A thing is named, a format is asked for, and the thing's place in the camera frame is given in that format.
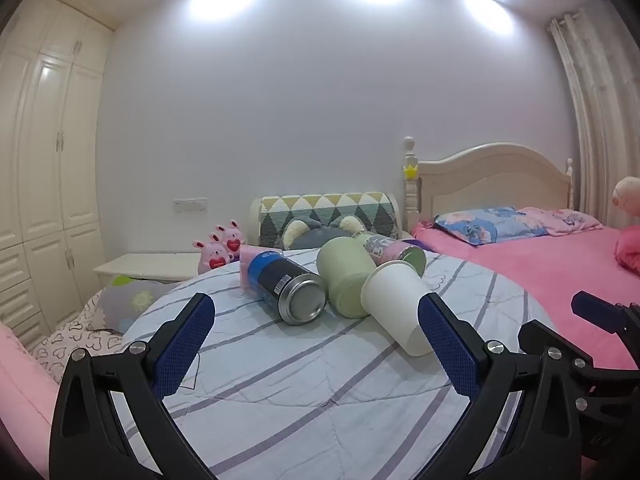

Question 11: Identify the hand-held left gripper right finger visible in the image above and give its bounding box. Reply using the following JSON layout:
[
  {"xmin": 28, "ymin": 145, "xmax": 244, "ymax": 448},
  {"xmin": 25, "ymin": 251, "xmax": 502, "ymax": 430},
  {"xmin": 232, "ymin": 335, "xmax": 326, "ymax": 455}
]
[{"xmin": 417, "ymin": 292, "xmax": 583, "ymax": 480}]

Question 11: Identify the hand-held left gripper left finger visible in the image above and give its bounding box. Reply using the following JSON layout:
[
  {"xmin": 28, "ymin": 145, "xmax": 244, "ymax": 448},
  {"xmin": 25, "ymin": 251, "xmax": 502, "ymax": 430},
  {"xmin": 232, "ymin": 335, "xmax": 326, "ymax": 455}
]
[{"xmin": 49, "ymin": 292, "xmax": 218, "ymax": 480}]

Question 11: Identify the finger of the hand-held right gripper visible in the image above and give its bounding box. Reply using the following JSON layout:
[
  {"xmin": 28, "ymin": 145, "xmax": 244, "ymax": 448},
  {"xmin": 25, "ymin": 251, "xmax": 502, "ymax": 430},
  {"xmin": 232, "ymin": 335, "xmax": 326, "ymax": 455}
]
[
  {"xmin": 517, "ymin": 319, "xmax": 640, "ymax": 413},
  {"xmin": 571, "ymin": 290, "xmax": 640, "ymax": 356}
]

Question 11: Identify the white paper cup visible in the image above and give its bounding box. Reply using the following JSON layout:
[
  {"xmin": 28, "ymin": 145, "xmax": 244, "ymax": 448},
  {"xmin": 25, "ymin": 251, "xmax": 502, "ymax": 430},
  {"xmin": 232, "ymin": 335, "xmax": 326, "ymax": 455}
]
[{"xmin": 361, "ymin": 261, "xmax": 436, "ymax": 357}]

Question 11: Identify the light green cup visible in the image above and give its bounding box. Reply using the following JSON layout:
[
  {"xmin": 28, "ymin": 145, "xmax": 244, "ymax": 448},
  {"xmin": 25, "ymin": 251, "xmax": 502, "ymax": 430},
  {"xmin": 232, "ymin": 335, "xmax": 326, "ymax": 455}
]
[{"xmin": 316, "ymin": 236, "xmax": 377, "ymax": 319}]

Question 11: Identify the grey flower pillow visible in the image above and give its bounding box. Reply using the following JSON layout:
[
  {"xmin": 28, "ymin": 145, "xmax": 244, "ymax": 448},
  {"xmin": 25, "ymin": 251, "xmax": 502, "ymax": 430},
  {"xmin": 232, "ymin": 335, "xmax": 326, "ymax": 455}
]
[{"xmin": 96, "ymin": 274, "xmax": 182, "ymax": 335}]

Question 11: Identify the pink plush cushion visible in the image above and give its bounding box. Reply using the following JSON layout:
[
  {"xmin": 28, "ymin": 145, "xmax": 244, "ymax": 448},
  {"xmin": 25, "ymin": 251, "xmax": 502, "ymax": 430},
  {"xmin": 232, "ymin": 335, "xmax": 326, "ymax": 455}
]
[{"xmin": 614, "ymin": 224, "xmax": 640, "ymax": 277}]

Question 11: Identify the pink bed sheet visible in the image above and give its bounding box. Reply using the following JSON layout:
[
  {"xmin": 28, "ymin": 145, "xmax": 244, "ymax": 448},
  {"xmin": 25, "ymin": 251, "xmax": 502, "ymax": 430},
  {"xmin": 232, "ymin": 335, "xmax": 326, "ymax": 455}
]
[{"xmin": 410, "ymin": 224, "xmax": 640, "ymax": 372}]

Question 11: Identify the white nightstand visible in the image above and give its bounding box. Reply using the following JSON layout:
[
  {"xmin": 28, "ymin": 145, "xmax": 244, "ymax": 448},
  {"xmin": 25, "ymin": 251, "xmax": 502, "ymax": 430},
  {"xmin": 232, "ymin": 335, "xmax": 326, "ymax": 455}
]
[{"xmin": 93, "ymin": 252, "xmax": 202, "ymax": 282}]

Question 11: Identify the pink bunny toy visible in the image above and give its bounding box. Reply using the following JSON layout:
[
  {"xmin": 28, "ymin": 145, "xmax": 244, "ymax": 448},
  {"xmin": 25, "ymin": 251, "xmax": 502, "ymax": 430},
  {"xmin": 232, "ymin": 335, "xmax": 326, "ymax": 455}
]
[
  {"xmin": 192, "ymin": 239, "xmax": 234, "ymax": 275},
  {"xmin": 215, "ymin": 219, "xmax": 246, "ymax": 254}
]

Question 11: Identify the pink printed pillow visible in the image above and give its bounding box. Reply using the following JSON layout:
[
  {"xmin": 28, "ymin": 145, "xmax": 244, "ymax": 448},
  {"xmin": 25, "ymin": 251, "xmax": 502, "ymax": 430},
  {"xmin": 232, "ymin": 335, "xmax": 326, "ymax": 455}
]
[{"xmin": 517, "ymin": 207, "xmax": 604, "ymax": 237}]

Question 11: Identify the heart printed white sheet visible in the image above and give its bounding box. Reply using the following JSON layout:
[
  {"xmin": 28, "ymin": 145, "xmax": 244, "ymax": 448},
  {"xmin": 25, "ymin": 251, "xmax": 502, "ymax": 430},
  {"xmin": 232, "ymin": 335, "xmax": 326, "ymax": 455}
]
[{"xmin": 31, "ymin": 289, "xmax": 127, "ymax": 378}]

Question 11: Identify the pink box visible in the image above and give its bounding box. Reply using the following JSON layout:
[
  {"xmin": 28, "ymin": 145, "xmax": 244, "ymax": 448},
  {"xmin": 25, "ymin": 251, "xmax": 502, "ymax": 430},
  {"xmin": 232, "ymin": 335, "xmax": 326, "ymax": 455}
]
[{"xmin": 239, "ymin": 246, "xmax": 282, "ymax": 291}]

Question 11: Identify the pink green labelled can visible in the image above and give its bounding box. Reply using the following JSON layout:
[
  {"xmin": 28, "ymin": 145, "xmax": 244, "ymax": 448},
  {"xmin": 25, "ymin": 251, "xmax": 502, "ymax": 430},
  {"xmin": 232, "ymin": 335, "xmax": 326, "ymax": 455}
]
[{"xmin": 350, "ymin": 230, "xmax": 427, "ymax": 277}]

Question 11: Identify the pink pig plush toy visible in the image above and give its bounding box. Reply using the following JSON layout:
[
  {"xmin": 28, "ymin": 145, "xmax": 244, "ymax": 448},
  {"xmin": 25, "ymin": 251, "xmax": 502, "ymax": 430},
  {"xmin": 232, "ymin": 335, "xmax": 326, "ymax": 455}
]
[{"xmin": 612, "ymin": 175, "xmax": 640, "ymax": 211}]

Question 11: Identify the blue and black metal can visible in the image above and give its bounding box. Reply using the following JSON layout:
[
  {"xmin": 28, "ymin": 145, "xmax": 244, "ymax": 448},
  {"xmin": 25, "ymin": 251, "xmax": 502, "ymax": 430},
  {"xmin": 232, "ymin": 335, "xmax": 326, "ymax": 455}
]
[{"xmin": 248, "ymin": 250, "xmax": 326, "ymax": 325}]

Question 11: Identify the blue printed pillow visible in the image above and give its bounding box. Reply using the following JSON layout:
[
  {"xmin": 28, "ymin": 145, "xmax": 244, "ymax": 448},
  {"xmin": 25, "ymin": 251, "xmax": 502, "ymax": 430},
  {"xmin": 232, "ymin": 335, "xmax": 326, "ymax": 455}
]
[{"xmin": 433, "ymin": 205, "xmax": 549, "ymax": 247}]

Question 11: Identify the pink blanket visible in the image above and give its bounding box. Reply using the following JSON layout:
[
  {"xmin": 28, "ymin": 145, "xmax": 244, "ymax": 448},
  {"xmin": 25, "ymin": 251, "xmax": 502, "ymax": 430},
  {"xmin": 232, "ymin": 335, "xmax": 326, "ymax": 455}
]
[{"xmin": 0, "ymin": 321, "xmax": 62, "ymax": 463}]

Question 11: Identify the cream bed headboard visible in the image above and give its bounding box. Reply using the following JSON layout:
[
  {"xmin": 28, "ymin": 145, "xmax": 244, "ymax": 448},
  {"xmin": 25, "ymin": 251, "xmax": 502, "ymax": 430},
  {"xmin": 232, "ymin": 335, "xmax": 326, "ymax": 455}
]
[{"xmin": 403, "ymin": 136, "xmax": 575, "ymax": 234}]

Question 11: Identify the grey bear plush cushion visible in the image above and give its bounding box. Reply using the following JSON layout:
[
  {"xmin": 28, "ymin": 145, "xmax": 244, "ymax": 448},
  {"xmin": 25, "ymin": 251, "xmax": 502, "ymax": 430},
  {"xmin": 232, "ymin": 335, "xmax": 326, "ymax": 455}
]
[{"xmin": 282, "ymin": 217, "xmax": 367, "ymax": 251}]

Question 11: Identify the triangle patterned quilted cover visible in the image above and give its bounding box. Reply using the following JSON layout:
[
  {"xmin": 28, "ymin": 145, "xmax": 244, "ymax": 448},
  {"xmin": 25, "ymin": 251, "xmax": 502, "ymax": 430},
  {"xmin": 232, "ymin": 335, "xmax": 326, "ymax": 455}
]
[{"xmin": 258, "ymin": 193, "xmax": 403, "ymax": 251}]

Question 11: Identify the cream curtain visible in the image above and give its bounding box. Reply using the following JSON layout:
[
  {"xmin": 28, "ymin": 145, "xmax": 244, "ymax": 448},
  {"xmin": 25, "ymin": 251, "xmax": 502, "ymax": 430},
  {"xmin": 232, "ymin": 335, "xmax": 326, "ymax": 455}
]
[{"xmin": 547, "ymin": 0, "xmax": 640, "ymax": 227}]

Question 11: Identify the cream wardrobe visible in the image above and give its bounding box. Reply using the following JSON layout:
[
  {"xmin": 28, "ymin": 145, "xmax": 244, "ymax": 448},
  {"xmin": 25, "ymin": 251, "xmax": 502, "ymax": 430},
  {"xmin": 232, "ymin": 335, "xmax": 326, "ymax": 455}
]
[{"xmin": 0, "ymin": 0, "xmax": 114, "ymax": 352}]

